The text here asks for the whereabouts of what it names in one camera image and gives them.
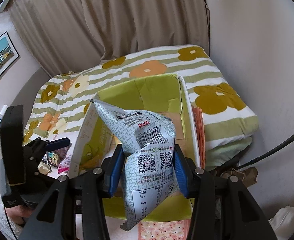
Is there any grey white snack bag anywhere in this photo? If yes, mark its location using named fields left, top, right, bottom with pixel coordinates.
left=93, top=100, right=177, bottom=231

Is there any person's left hand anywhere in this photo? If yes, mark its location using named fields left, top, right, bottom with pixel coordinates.
left=5, top=205, right=34, bottom=225

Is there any pale green chip bag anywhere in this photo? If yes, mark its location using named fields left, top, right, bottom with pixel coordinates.
left=38, top=162, right=51, bottom=175

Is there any white floral tablecloth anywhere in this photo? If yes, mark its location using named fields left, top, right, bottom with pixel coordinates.
left=47, top=106, right=207, bottom=240

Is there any white fleece sleeve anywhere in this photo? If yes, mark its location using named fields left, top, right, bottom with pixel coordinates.
left=0, top=196, right=22, bottom=240

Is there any black cable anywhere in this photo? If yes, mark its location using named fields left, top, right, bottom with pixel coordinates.
left=235, top=122, right=294, bottom=171

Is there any pink white snack bag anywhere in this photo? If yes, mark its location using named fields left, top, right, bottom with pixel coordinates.
left=58, top=155, right=72, bottom=174

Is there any grey headboard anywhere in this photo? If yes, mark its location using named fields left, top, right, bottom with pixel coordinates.
left=11, top=68, right=51, bottom=127

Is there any beige window curtain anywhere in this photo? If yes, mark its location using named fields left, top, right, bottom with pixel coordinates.
left=7, top=0, right=210, bottom=76

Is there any green cardboard box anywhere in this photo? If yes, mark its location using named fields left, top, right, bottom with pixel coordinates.
left=69, top=74, right=200, bottom=227

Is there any dark purple snack bag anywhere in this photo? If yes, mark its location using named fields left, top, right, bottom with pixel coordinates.
left=42, top=152, right=61, bottom=167

